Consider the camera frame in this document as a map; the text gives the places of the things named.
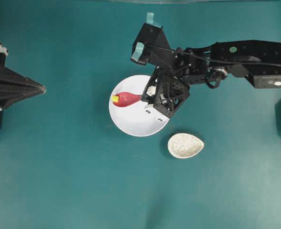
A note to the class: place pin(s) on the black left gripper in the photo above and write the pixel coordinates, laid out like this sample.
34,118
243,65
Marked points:
13,86

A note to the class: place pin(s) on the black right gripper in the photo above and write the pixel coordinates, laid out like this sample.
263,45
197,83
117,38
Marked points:
176,70

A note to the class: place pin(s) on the red spoon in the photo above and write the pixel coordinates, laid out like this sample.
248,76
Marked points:
127,99

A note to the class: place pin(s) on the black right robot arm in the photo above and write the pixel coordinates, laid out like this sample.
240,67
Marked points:
259,62

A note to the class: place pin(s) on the white round bowl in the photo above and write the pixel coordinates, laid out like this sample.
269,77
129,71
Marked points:
138,119

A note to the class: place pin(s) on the speckled egg-shaped dish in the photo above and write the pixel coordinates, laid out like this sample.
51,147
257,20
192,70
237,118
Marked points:
184,145

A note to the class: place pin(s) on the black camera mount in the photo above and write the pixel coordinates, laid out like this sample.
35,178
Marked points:
264,81

